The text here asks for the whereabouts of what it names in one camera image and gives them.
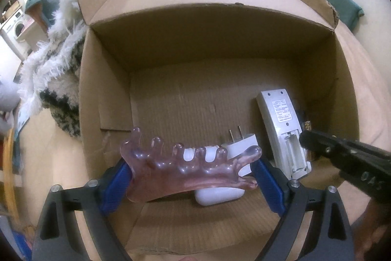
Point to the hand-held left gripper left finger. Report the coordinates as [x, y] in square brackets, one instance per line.
[117, 184]

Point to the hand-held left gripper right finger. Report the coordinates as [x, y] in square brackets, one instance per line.
[268, 187]

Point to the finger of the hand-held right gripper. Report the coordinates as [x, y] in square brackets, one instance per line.
[323, 146]

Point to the white remote control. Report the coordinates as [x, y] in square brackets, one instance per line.
[281, 126]

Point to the pink translucent massage comb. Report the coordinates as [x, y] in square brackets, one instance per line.
[183, 178]

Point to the brown cardboard box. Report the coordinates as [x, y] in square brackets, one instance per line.
[198, 50]

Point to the person's right forearm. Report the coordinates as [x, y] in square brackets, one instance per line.
[375, 230]

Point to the white charger plug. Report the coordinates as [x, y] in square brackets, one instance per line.
[238, 144]

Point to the white earbuds case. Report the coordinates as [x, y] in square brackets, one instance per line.
[217, 196]

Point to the yellow wooden chair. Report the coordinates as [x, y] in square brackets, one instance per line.
[9, 178]

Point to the fluffy white patterned blanket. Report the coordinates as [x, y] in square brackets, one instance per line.
[55, 65]

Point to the grey white cloth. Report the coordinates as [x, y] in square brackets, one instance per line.
[7, 94]

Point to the white washing machine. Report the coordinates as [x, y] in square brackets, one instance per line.
[13, 28]

